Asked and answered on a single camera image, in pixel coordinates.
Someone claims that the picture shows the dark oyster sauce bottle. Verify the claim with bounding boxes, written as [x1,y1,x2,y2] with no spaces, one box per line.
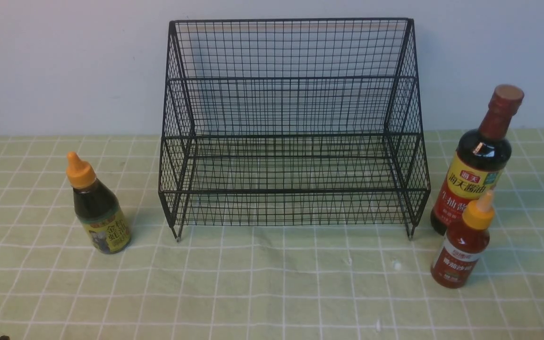
[66,152,132,255]

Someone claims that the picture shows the red ketchup squeeze bottle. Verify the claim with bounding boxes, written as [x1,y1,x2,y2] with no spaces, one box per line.
[430,190,495,289]

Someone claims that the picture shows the tall soy sauce bottle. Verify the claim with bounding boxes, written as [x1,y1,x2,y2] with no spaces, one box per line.
[430,84,525,235]

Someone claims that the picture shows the green checkered tablecloth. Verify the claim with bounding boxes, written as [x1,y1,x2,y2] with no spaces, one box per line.
[0,129,544,340]

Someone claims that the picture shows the black wire mesh rack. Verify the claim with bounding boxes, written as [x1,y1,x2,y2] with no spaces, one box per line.
[158,17,431,241]

